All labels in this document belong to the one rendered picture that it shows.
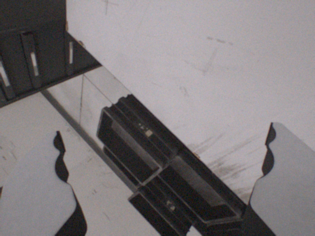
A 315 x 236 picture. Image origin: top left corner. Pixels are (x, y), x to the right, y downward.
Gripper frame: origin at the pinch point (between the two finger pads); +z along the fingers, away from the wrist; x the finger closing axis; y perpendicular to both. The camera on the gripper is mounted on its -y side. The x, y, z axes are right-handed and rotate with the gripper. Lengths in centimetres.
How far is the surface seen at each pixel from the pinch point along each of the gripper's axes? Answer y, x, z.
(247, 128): 12.6, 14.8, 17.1
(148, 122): 40, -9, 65
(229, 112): 10.2, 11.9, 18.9
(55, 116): 122, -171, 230
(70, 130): 141, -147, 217
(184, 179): 83, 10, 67
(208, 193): 85, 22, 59
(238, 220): 77, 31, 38
